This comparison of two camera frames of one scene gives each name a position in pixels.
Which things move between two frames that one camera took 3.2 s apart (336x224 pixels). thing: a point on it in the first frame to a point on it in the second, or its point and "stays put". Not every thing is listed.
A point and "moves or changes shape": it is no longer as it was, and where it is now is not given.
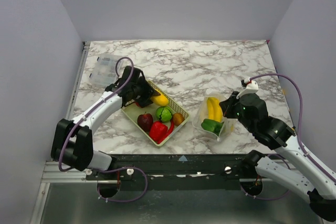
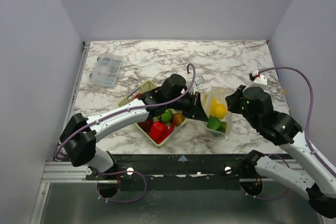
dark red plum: (145, 120) stays put
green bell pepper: (212, 125) moves or changes shape
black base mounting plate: (174, 172) stays put
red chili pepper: (169, 131) stays put
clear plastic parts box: (104, 72) stays put
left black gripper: (148, 92) to (198, 112)
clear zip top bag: (209, 118) moves or changes shape
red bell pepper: (158, 131) stays put
